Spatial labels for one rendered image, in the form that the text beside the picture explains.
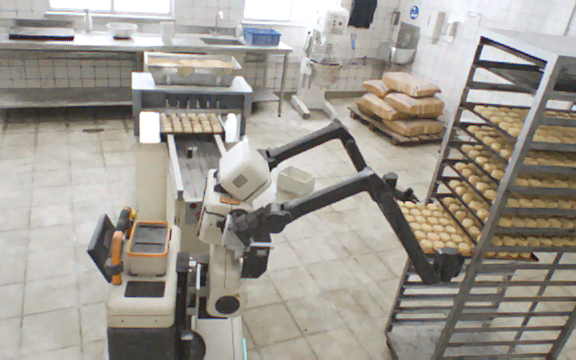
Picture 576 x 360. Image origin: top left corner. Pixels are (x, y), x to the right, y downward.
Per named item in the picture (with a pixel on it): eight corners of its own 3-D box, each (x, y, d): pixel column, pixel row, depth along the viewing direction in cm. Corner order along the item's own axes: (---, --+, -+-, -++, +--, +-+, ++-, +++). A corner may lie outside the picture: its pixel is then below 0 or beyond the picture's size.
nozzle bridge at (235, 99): (133, 122, 306) (131, 72, 290) (238, 123, 327) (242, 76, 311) (133, 142, 278) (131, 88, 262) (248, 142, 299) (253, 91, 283)
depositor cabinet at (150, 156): (136, 169, 424) (133, 81, 385) (212, 167, 445) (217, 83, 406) (138, 252, 318) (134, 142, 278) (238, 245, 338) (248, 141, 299)
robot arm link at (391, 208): (369, 186, 162) (377, 198, 152) (383, 178, 161) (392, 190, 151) (417, 274, 176) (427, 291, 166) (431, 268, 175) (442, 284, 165)
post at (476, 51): (385, 335, 259) (482, 27, 179) (383, 331, 262) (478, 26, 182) (390, 335, 259) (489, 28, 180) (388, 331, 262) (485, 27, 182)
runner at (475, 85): (467, 89, 188) (469, 82, 187) (464, 87, 191) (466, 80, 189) (598, 100, 199) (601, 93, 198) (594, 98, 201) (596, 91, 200)
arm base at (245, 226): (231, 212, 163) (233, 231, 152) (251, 201, 162) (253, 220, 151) (244, 229, 167) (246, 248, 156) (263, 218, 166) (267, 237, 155)
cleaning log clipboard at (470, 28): (474, 47, 549) (485, 13, 530) (473, 47, 548) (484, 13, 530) (459, 42, 571) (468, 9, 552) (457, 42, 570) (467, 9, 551)
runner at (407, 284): (403, 288, 239) (405, 284, 237) (401, 284, 241) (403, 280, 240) (511, 288, 250) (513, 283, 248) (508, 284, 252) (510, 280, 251)
